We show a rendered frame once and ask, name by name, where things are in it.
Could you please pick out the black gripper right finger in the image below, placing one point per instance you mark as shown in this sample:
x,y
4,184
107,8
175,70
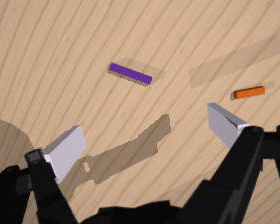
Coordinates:
x,y
224,198

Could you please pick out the purple rod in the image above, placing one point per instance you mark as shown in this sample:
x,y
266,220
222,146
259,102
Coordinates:
x,y
130,73

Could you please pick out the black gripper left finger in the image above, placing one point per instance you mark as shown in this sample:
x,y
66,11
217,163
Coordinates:
x,y
46,171

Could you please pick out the orange rod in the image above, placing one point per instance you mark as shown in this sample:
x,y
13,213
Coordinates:
x,y
259,90

